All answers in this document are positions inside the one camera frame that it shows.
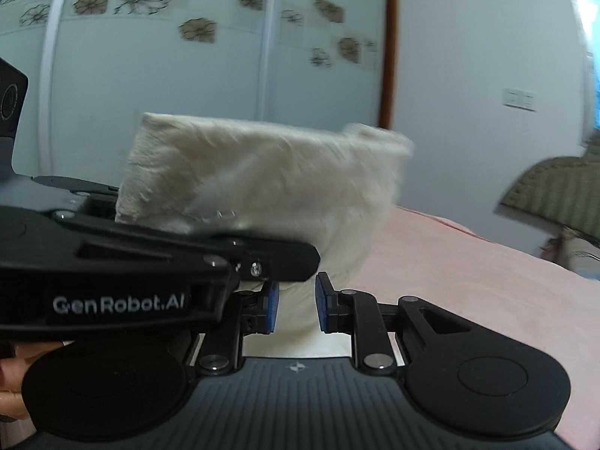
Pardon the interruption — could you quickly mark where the brown wooden wardrobe trim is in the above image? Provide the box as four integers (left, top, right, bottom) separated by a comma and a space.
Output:
379, 0, 400, 130

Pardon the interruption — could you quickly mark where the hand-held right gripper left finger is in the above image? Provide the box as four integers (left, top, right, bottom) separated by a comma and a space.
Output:
194, 281, 281, 377

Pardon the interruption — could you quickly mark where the person's left hand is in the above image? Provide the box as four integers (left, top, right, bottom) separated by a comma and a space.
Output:
0, 341, 66, 422

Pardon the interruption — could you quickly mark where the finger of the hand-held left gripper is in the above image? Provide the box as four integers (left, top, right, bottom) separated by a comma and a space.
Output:
33, 175, 121, 198
51, 208, 322, 284

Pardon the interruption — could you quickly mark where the floral glass wardrobe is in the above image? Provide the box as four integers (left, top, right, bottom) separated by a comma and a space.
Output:
0, 0, 391, 188

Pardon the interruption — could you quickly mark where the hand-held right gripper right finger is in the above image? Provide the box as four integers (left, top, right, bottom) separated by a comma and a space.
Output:
315, 272, 472, 376

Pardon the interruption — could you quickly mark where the bright window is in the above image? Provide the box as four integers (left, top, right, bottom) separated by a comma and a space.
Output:
566, 0, 600, 133

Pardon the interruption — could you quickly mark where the white wall switch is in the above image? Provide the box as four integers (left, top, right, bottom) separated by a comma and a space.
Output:
502, 87, 536, 113

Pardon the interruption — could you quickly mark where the grey brown pillow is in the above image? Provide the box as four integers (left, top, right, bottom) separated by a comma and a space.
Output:
538, 226, 600, 283

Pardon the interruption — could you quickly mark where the pink blanket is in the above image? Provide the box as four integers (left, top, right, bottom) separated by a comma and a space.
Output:
349, 204, 600, 450

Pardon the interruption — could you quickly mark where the white towel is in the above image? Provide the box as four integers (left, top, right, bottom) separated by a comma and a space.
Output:
114, 111, 416, 358

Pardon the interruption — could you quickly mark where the green padded headboard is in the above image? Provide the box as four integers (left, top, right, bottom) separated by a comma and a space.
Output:
498, 154, 600, 236

